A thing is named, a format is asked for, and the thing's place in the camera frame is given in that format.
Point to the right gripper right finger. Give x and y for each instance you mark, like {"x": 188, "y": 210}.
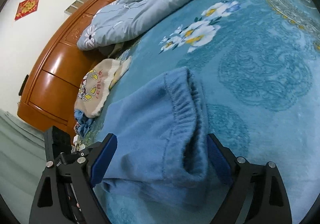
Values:
{"x": 269, "y": 204}

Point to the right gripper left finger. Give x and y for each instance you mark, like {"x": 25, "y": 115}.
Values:
{"x": 41, "y": 210}

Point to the light blue sweatpants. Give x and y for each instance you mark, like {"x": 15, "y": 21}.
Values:
{"x": 160, "y": 172}

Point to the blue crumpled cloth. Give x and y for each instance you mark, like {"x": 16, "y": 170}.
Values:
{"x": 83, "y": 123}

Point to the orange wooden headboard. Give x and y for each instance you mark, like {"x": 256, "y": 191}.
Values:
{"x": 50, "y": 92}

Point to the beige cartoon knit sweater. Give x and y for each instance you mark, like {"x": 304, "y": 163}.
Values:
{"x": 97, "y": 84}

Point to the teal floral bed blanket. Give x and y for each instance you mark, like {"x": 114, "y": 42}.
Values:
{"x": 265, "y": 57}

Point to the red paper wall decoration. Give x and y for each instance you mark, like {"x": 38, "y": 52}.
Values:
{"x": 25, "y": 8}

